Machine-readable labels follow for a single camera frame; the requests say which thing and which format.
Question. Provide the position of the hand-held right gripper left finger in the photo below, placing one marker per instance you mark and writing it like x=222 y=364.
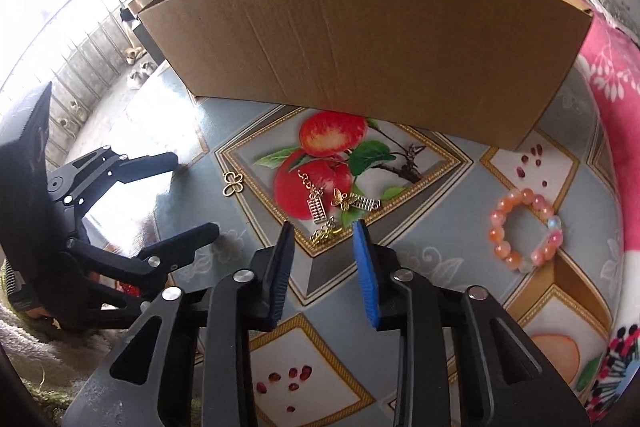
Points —
x=280 y=277

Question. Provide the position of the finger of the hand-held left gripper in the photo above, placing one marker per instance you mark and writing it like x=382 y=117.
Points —
x=175 y=247
x=145 y=164

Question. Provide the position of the white shoe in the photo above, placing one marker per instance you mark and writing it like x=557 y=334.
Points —
x=149 y=68
x=136 y=80

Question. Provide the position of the metal window railing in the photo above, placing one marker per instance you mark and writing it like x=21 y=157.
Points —
x=85 y=72

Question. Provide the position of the cardboard box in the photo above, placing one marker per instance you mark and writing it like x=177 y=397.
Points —
x=350 y=47

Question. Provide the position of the pink floral blanket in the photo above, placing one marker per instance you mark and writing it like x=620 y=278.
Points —
x=620 y=72

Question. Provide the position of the beige sandals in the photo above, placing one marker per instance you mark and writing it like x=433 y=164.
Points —
x=135 y=55

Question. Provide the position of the fruit printed tablecloth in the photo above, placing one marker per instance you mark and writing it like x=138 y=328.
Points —
x=450 y=217

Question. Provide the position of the silver sequin cloth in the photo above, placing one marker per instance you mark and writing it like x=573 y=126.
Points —
x=610 y=4

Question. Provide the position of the gold butterfly charm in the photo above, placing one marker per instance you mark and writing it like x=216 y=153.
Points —
x=232 y=183

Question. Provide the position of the white fleece cloth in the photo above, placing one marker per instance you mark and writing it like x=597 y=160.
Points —
x=30 y=352

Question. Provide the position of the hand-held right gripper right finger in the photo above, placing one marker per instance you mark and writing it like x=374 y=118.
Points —
x=365 y=277

